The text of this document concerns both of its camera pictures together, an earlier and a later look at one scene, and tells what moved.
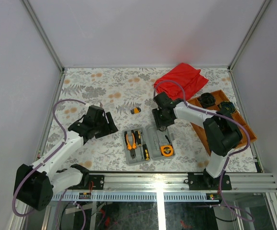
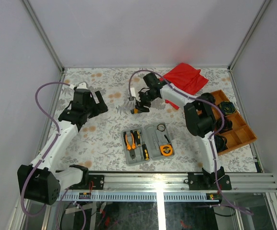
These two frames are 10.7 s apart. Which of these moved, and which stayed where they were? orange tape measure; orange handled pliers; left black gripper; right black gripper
Moved: right black gripper; left black gripper
Stayed: orange tape measure; orange handled pliers
